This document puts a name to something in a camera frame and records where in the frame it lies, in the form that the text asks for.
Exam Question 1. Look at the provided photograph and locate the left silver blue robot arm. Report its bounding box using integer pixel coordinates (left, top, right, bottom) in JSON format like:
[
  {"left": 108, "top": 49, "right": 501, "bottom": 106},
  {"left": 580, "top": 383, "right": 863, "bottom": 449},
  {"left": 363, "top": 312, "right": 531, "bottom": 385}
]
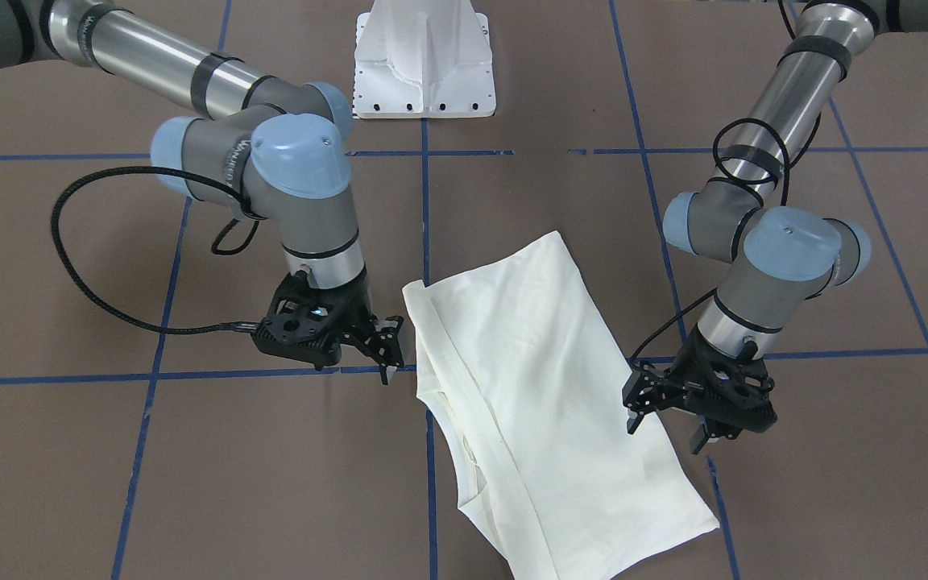
[{"left": 622, "top": 1, "right": 928, "bottom": 454}]

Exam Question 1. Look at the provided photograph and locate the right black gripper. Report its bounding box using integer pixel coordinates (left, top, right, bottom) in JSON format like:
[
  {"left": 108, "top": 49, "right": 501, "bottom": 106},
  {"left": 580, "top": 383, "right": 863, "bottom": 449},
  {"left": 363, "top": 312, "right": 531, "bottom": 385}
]
[{"left": 317, "top": 271, "right": 404, "bottom": 386}]

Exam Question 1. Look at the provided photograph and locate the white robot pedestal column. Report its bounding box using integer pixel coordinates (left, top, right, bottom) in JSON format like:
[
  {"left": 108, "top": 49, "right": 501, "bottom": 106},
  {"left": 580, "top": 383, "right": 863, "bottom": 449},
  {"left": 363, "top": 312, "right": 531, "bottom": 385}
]
[{"left": 351, "top": 1, "right": 497, "bottom": 120}]

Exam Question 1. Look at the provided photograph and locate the black braided cable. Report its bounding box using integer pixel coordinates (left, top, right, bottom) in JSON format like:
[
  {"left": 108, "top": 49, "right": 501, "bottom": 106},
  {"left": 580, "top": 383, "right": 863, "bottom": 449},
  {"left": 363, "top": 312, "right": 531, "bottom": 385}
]
[{"left": 50, "top": 166, "right": 263, "bottom": 336}]

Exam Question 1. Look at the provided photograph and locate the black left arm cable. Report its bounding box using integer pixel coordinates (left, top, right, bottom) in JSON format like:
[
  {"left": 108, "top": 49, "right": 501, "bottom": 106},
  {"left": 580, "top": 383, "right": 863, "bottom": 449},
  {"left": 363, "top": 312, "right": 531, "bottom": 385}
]
[{"left": 630, "top": 48, "right": 860, "bottom": 363}]

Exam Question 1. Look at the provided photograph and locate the cream long-sleeve printed shirt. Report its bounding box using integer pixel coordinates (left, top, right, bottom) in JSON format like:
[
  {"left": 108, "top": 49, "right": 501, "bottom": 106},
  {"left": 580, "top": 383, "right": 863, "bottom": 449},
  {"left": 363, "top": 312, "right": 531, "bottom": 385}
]
[{"left": 402, "top": 231, "right": 719, "bottom": 579}]

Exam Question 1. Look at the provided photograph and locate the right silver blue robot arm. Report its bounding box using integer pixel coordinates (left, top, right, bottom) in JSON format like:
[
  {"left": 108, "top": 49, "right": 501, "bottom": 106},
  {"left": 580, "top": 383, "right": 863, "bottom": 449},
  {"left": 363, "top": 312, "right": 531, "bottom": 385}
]
[{"left": 0, "top": 1, "right": 404, "bottom": 384}]

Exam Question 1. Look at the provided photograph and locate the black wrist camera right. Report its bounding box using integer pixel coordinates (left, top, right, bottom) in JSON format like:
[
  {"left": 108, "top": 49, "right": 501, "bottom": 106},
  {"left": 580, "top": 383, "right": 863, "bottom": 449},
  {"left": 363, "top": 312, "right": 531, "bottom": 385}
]
[{"left": 251, "top": 271, "right": 342, "bottom": 371}]

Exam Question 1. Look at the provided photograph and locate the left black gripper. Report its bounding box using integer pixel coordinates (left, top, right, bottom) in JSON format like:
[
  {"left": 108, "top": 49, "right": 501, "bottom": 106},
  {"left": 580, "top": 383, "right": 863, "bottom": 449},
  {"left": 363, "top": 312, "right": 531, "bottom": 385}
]
[{"left": 622, "top": 330, "right": 777, "bottom": 456}]

